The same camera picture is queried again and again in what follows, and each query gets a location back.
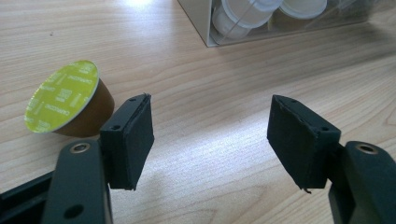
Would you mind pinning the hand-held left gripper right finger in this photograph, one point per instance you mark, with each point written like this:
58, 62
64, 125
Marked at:
299, 146

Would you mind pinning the white coffee capsule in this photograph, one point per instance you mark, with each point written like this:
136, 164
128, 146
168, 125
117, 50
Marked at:
249, 12
305, 7
227, 26

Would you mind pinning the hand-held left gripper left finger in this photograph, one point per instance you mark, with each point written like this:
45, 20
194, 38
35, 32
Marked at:
127, 146

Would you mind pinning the clear plastic capsule box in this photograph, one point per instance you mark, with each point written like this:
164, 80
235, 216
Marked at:
199, 21

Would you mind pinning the brown coffee capsule green lid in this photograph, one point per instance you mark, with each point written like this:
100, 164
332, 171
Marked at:
62, 99

